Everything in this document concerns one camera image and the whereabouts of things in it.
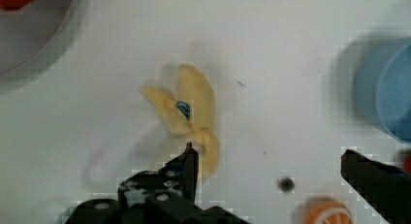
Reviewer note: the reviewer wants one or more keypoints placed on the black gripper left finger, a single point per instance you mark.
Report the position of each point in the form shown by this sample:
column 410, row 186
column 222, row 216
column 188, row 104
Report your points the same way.
column 165, row 196

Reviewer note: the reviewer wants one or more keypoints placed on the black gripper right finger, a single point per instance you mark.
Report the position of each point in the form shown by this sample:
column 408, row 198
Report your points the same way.
column 386, row 188

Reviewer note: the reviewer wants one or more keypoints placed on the yellow toy banana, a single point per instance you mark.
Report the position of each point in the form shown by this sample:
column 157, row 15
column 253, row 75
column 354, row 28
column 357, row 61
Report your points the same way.
column 190, row 112

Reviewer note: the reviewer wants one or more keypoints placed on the orange slice toy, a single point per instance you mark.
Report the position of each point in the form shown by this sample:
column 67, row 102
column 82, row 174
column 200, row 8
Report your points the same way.
column 322, row 210

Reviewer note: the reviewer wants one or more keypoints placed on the blue bowl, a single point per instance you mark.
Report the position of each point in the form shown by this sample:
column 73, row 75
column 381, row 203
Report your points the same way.
column 369, row 82

